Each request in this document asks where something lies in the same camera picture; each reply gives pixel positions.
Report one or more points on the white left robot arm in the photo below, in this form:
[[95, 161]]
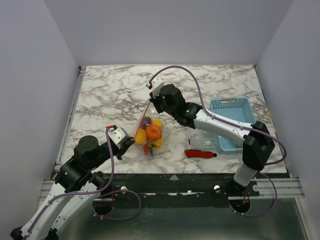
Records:
[[75, 186]]

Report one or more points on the purple onion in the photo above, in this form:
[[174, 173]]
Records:
[[147, 121]]

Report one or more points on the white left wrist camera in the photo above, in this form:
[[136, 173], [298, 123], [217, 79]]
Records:
[[116, 134]]

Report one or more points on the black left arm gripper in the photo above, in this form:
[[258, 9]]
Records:
[[125, 146]]

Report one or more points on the yellow lemon squash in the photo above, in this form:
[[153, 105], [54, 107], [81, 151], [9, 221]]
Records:
[[155, 144]]

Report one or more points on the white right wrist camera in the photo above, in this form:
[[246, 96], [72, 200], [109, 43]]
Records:
[[154, 85]]

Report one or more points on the small yellow orange fruit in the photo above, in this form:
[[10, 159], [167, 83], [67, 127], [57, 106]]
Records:
[[157, 122]]

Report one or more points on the red black utility knife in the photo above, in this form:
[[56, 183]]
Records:
[[195, 153]]

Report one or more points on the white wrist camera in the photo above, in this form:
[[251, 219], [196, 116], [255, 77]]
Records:
[[116, 134], [154, 85]]

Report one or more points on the clear zip bag orange zipper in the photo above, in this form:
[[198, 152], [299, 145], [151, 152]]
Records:
[[152, 113]]

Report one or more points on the orange yellow bell pepper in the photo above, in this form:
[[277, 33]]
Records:
[[140, 137]]

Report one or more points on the black metal base rail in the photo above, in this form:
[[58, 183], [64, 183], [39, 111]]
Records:
[[180, 190]]

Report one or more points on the light blue plastic basket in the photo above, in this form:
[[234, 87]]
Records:
[[238, 109]]

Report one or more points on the clear plastic screw box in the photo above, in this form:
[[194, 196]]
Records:
[[202, 140]]

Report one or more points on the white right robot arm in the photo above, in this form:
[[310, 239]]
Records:
[[256, 142]]

